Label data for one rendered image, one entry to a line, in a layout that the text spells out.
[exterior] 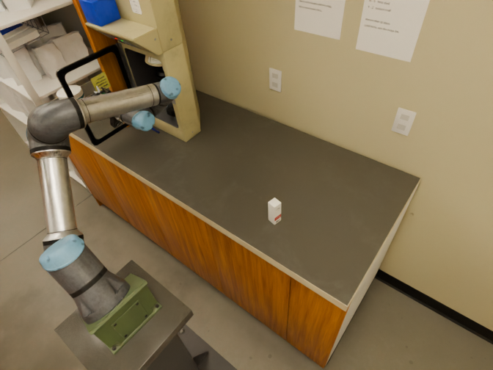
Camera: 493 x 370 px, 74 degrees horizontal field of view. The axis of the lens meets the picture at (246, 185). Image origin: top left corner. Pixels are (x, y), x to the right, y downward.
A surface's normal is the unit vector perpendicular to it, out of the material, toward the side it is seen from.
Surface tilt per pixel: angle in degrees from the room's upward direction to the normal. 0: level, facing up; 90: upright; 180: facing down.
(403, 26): 90
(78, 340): 0
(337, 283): 0
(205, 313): 0
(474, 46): 90
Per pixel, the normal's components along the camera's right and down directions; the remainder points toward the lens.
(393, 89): -0.61, 0.61
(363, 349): -0.07, -0.68
